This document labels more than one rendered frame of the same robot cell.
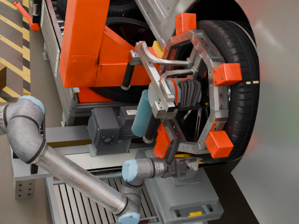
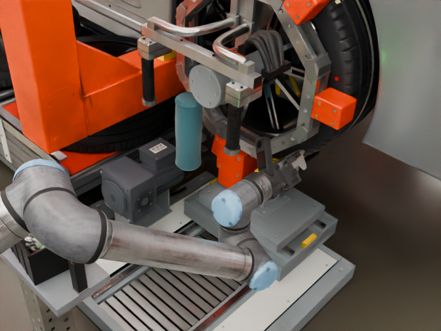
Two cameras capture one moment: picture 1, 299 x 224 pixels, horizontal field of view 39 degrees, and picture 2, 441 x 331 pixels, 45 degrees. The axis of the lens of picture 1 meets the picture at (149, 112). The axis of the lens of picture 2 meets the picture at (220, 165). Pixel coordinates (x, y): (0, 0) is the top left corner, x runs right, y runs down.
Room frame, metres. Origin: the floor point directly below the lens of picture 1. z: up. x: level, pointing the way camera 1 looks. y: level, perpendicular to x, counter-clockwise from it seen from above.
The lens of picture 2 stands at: (0.18, 0.35, 1.60)
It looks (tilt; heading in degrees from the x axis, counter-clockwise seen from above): 38 degrees down; 343
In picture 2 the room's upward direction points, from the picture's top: 3 degrees clockwise
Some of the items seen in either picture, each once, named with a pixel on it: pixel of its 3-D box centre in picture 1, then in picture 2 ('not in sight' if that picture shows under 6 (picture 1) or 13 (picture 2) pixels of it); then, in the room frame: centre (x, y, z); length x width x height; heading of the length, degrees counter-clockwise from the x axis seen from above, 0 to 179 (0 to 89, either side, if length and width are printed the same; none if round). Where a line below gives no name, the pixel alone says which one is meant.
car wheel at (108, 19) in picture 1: (127, 58); (101, 89); (2.32, 0.25, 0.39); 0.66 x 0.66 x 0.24
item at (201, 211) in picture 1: (177, 183); (259, 216); (1.64, -0.29, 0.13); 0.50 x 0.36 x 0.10; 31
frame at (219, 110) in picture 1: (188, 93); (245, 67); (1.55, -0.14, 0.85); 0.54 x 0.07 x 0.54; 31
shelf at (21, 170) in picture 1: (27, 141); (40, 252); (1.33, 0.51, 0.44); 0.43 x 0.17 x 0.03; 31
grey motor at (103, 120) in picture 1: (124, 133); (157, 186); (1.77, 0.10, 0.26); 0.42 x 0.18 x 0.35; 121
